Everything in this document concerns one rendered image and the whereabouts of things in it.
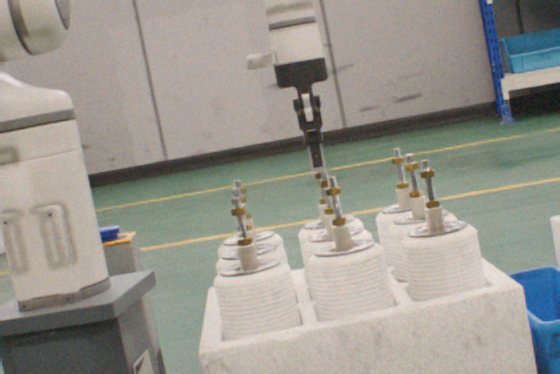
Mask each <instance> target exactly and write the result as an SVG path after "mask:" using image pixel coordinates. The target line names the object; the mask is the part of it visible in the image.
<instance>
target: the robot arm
mask: <svg viewBox="0 0 560 374"><path fill-rule="evenodd" d="M72 2H73V0H0V230H1V234H2V239H3V243H4V248H5V252H6V257H7V262H8V267H9V271H11V276H12V280H13V285H14V289H15V294H16V298H17V303H18V307H19V311H26V310H32V309H38V308H45V307H50V308H51V306H53V307H57V306H63V305H69V304H75V303H79V302H80V301H82V300H84V299H87V298H90V297H93V296H96V295H98V294H101V293H103V292H105V291H107V290H108V289H110V287H111V283H110V278H109V274H108V269H107V264H106V259H105V255H104V250H103V246H102V241H101V235H100V231H99V226H98V221H97V217H96V212H95V207H94V203H93V198H92V193H91V187H90V183H89V178H88V173H87V169H86V164H85V159H84V155H83V150H82V143H81V139H80V134H79V129H78V125H77V120H76V119H74V118H76V115H75V110H74V106H73V102H72V99H71V97H70V95H69V94H68V93H67V92H65V91H62V90H56V89H48V88H41V87H36V86H32V85H29V84H26V83H24V82H22V81H19V80H18V79H16V78H15V77H13V76H12V74H11V73H10V71H9V68H8V66H7V63H6V61H10V60H16V59H21V58H26V57H32V56H38V55H42V54H46V53H49V52H52V51H54V50H56V49H58V48H60V47H61V46H62V45H63V44H64V42H65V40H66V38H67V36H68V33H69V29H70V24H71V16H72ZM264 9H265V15H266V20H267V26H269V29H268V31H270V46H271V52H267V53H260V54H250V55H248V56H247V57H246V65H247V70H248V69H255V68H260V67H261V68H263V67H265V66H271V65H274V69H275V75H276V80H277V86H278V87H279V88H280V89H284V88H290V87H294V88H295V89H296V91H297V96H298V98H297V99H293V100H292V101H293V106H294V111H295V112H296V114H297V120H298V125H299V129H300V130H301V131H303V140H304V144H306V146H307V153H308V158H310V164H311V169H312V171H313V172H319V171H323V170H325V169H326V163H325V158H324V152H323V146H322V143H323V142H322V141H323V135H322V132H321V127H322V126H323V122H322V117H321V110H320V107H321V101H320V95H315V96H314V94H313V88H312V86H313V84H314V83H318V82H323V81H326V80H327V79H328V72H327V66H326V60H325V54H324V49H323V43H322V38H321V35H320V32H319V27H318V24H317V19H316V13H315V7H314V2H313V0H264ZM314 129H317V130H314ZM308 130H313V131H308ZM306 131H307V132H306ZM319 143H320V144H319Z"/></svg>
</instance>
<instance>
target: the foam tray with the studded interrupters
mask: <svg viewBox="0 0 560 374"><path fill-rule="evenodd" d="M482 262H483V267H484V269H483V270H484V275H485V280H486V285H487V288H483V289H479V290H474V291H469V292H464V293H459V294H454V295H450V296H445V297H440V298H435V299H429V300H424V301H417V302H416V301H413V300H412V299H411V298H410V297H411V296H410V291H409V286H408V282H407V283H398V281H397V278H396V274H395V269H394V267H390V268H388V272H389V277H390V279H389V280H390V282H391V283H390V284H391V289H392V294H393V298H394V303H395V305H394V306H395V307H391V308H385V309H380V311H375V312H370V313H365V314H361V315H356V316H351V317H345V318H340V319H335V320H331V321H325V322H319V319H318V318H319V316H318V311H317V306H316V301H313V299H312V295H311V293H312V292H311V288H310V284H307V282H306V281H307V280H306V275H305V271H304V269H299V270H294V271H290V272H291V276H292V281H293V286H294V288H293V289H294V291H295V298H296V303H297V307H298V313H299V317H300V320H299V321H300V322H301V326H299V327H296V328H291V329H286V330H281V331H276V332H272V333H267V334H261V335H256V336H251V337H246V338H242V339H237V340H232V341H226V339H225V335H224V330H223V326H221V321H220V320H221V318H220V313H219V308H218V303H217V299H216V294H215V289H214V287H215V286H213V287H210V288H209V290H208V296H207V303H206V309H205V315H204V322H203V328H202V334H201V340H200V347H199V353H198V356H199V361H200V366H201V371H202V374H537V369H536V363H535V358H534V351H533V345H532V339H531V334H530V328H529V322H528V316H527V310H526V305H525V299H524V293H523V288H522V286H520V285H519V283H517V282H516V281H515V280H513V279H512V278H510V277H509V276H508V275H506V274H505V273H503V272H502V271H501V270H499V269H497V268H496V267H495V266H494V265H492V264H491V263H489V262H488V261H487V260H485V259H484V258H482Z"/></svg>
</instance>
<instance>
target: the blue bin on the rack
mask: <svg viewBox="0 0 560 374"><path fill-rule="evenodd" d="M500 41H501V42H502V46H503V49H504V53H505V59H506V63H507V68H508V71H509V73H512V74H520V73H526V72H531V71H537V70H542V69H549V68H554V67H559V66H560V27H559V28H553V29H548V30H543V31H538V32H532V33H527V34H522V35H517V36H511V37H506V38H501V39H500Z"/></svg>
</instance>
